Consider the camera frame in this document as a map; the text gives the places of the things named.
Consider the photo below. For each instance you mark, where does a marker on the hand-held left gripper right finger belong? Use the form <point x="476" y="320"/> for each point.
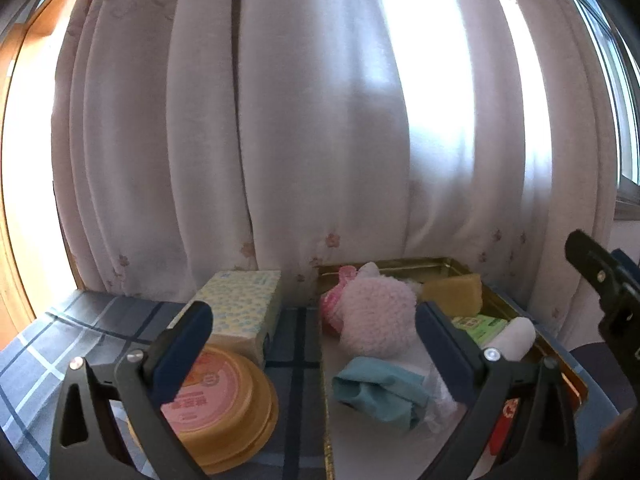
<point x="442" y="355"/>

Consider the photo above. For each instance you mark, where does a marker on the pink and white plush toy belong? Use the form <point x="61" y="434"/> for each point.
<point x="375" y="310"/>

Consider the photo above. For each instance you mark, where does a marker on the green tissue packet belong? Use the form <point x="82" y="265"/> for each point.
<point x="480" y="327"/>

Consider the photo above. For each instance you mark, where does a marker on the gold tin box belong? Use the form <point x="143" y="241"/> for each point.
<point x="360" y="440"/>

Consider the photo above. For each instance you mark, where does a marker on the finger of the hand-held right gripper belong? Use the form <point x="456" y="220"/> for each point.
<point x="595" y="265"/>
<point x="629" y="267"/>

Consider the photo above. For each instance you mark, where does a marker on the red embroidered pouch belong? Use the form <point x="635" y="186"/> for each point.
<point x="505" y="425"/>

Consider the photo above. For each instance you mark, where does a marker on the round yellow container pink lid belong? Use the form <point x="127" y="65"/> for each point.
<point x="225" y="385"/>

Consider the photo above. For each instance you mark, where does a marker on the white gauze roll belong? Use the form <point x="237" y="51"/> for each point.
<point x="515" y="340"/>

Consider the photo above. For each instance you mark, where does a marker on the pale floral curtain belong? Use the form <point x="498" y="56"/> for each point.
<point x="300" y="135"/>

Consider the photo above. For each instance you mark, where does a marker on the yellow sponge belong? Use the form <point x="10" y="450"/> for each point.
<point x="455" y="295"/>

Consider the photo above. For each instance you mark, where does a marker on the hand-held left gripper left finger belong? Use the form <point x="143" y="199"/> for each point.
<point x="182" y="355"/>

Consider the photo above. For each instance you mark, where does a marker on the wooden door frame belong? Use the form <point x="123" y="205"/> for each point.
<point x="15" y="270"/>

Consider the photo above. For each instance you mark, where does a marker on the patterned tissue box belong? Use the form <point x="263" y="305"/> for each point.
<point x="235" y="305"/>

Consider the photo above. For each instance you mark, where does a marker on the window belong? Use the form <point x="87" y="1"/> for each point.
<point x="620" y="110"/>

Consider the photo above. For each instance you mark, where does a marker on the teal cloth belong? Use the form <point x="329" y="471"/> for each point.
<point x="375" y="385"/>

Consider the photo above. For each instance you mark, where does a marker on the dark round stool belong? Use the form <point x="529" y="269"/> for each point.
<point x="595" y="370"/>

